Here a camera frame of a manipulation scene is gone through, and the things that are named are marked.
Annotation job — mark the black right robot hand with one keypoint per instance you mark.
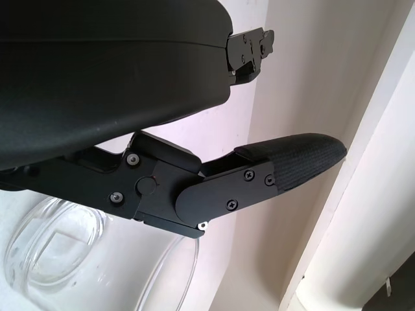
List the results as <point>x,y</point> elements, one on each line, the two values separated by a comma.
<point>97,64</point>

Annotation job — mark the clear plastic cup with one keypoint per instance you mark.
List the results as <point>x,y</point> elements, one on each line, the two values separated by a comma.
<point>65,259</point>

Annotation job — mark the white rounded wall column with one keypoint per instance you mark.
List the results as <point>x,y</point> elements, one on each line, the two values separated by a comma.
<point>356,210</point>

